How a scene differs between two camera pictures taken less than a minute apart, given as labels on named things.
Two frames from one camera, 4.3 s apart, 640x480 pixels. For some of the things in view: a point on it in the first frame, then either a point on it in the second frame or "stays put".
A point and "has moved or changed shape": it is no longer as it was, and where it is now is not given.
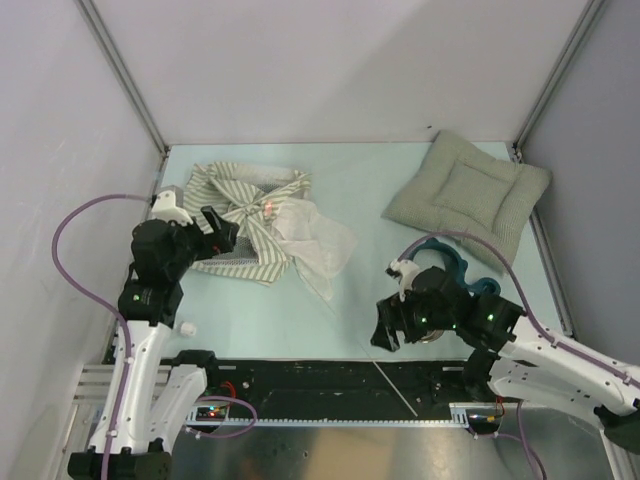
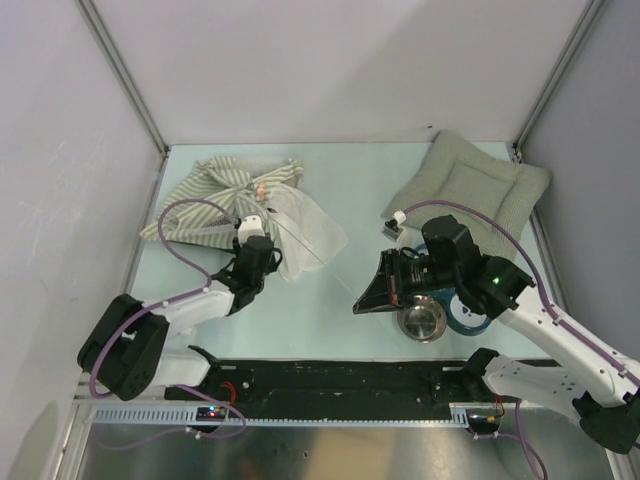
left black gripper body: [192, 244] -> [259, 282]
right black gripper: [392, 310] -> [388, 291]
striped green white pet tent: [276, 222] has moved or changed shape
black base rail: [333, 387] stays put
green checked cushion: [463, 191] stays put
